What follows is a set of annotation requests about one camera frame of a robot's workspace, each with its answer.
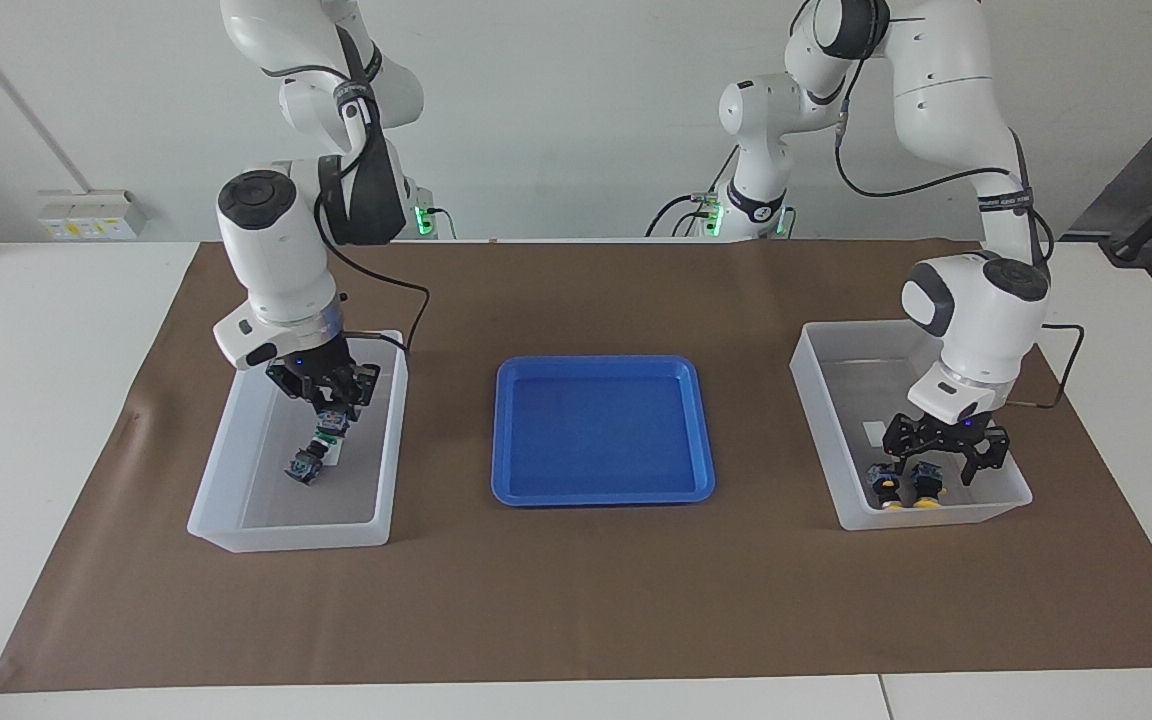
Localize brown paper table mat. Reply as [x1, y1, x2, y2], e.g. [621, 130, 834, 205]
[0, 238, 1152, 693]

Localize black left base cables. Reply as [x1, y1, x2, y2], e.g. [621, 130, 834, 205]
[646, 190, 727, 239]

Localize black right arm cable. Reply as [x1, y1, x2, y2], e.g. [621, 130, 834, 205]
[331, 240, 432, 353]

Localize black right base cables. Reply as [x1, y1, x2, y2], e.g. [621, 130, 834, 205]
[406, 195, 457, 241]

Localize translucent white plastic box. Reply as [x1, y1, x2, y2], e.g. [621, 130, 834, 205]
[186, 330, 409, 553]
[789, 319, 1034, 531]

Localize blue plastic tray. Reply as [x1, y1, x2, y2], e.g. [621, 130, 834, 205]
[491, 355, 717, 507]

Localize white wall socket box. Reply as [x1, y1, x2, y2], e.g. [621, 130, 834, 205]
[36, 190, 149, 241]

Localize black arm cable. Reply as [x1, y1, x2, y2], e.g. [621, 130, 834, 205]
[331, 240, 432, 353]
[833, 60, 1085, 409]

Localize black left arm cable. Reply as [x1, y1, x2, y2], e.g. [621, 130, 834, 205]
[833, 60, 1085, 409]

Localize black base cables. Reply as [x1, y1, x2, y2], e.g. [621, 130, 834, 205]
[406, 195, 457, 241]
[646, 190, 727, 239]

